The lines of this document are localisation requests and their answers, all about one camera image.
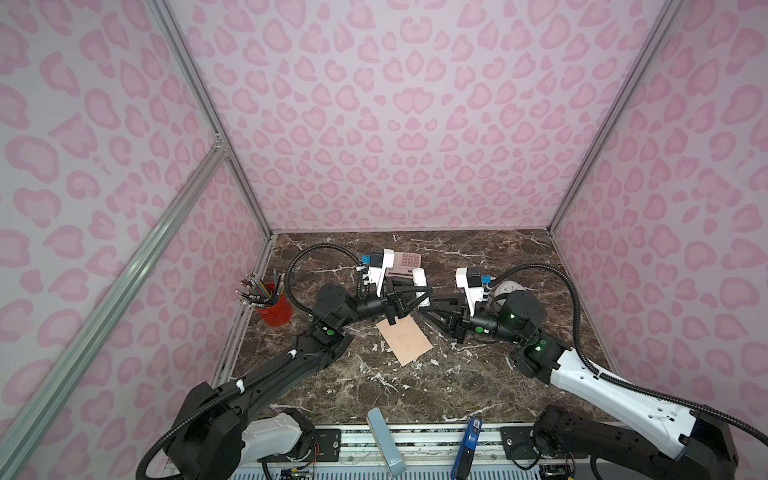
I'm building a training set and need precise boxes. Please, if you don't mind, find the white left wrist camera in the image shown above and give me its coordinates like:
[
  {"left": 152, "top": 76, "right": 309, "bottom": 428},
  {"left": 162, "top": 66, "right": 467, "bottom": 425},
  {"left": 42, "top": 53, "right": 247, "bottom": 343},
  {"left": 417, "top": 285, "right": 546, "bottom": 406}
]
[{"left": 356, "top": 248, "right": 395, "bottom": 299}]

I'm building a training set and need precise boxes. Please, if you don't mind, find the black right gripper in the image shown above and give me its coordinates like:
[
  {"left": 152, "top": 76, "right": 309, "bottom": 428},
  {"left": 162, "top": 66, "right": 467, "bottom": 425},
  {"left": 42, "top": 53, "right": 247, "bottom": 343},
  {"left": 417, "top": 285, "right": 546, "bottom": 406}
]
[{"left": 421, "top": 294, "right": 526, "bottom": 347}]

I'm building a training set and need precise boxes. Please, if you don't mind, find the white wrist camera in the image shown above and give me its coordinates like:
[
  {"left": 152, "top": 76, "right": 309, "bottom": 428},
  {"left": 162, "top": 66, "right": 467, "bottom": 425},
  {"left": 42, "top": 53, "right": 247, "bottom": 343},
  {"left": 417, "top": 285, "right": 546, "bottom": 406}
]
[
  {"left": 455, "top": 267, "right": 492, "bottom": 317},
  {"left": 356, "top": 248, "right": 395, "bottom": 299}
]

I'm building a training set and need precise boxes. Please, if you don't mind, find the pink calculator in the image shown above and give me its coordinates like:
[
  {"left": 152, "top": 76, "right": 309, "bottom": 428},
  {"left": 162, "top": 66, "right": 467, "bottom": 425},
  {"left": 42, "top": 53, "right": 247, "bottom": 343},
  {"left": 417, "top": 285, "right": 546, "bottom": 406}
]
[{"left": 385, "top": 251, "right": 421, "bottom": 278}]

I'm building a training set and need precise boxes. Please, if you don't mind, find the beige envelope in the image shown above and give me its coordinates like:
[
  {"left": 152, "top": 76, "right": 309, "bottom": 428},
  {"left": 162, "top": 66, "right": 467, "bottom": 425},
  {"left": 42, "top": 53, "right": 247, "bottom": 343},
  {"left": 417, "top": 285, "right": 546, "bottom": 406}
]
[{"left": 376, "top": 316, "right": 433, "bottom": 366}]

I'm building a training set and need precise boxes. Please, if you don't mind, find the blue utility knife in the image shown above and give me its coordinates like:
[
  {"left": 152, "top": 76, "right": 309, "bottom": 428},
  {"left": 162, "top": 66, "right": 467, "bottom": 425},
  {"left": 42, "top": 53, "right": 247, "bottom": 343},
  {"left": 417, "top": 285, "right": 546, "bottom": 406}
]
[{"left": 450, "top": 415, "right": 483, "bottom": 480}]

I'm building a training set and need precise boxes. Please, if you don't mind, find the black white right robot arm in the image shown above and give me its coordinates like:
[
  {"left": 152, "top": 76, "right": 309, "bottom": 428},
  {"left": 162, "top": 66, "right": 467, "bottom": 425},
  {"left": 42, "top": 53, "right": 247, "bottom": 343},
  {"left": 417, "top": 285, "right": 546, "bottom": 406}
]
[{"left": 419, "top": 265, "right": 767, "bottom": 479}]

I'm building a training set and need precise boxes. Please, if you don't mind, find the red pencil cup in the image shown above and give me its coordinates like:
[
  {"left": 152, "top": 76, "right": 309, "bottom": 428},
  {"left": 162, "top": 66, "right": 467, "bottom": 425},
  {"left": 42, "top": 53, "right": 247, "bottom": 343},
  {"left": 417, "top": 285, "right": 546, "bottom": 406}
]
[{"left": 257, "top": 288, "right": 293, "bottom": 327}]

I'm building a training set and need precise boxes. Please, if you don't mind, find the light blue stapler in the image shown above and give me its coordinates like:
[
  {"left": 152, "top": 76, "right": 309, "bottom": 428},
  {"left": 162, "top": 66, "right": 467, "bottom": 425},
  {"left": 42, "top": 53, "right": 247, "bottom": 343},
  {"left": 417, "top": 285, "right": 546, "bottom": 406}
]
[{"left": 366, "top": 408, "right": 407, "bottom": 479}]

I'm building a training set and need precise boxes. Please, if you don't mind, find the white round clock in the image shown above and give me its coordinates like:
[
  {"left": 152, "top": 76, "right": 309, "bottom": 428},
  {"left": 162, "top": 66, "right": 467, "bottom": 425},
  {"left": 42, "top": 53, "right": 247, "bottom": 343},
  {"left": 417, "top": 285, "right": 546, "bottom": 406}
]
[{"left": 490, "top": 280, "right": 526, "bottom": 298}]

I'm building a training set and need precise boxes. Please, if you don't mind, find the coloured pencils bundle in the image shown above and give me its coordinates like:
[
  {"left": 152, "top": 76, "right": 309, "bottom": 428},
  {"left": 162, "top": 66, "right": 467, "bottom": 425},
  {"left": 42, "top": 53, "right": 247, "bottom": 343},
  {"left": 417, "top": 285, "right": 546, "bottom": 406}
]
[{"left": 234, "top": 271, "right": 284, "bottom": 309}]

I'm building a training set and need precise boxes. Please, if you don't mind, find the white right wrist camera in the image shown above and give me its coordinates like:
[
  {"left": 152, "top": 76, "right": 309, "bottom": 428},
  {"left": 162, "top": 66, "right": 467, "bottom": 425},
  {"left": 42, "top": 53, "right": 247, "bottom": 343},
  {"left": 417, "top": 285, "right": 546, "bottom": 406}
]
[{"left": 455, "top": 267, "right": 492, "bottom": 317}]

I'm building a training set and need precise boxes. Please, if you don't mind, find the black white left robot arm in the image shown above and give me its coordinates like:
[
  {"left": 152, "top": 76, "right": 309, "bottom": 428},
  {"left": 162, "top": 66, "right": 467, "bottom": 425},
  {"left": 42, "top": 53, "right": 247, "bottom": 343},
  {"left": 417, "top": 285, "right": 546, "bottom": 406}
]
[{"left": 135, "top": 249, "right": 432, "bottom": 479}]

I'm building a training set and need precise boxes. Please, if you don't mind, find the white glue stick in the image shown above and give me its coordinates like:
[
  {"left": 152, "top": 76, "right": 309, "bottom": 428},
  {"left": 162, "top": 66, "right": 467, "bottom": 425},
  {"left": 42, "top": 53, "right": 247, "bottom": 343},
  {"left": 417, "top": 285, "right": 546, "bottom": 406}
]
[{"left": 412, "top": 268, "right": 431, "bottom": 307}]

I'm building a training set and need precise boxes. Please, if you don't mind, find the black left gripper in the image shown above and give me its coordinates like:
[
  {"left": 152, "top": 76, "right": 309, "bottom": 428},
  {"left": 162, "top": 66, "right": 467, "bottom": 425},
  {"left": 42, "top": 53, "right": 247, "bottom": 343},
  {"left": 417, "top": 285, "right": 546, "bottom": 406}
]
[{"left": 337, "top": 277, "right": 429, "bottom": 331}]

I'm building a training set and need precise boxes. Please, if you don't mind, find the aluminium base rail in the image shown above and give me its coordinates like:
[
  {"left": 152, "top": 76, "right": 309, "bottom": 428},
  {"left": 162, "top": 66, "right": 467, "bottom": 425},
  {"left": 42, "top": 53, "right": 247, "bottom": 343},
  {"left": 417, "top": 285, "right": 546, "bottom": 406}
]
[{"left": 161, "top": 419, "right": 685, "bottom": 480}]

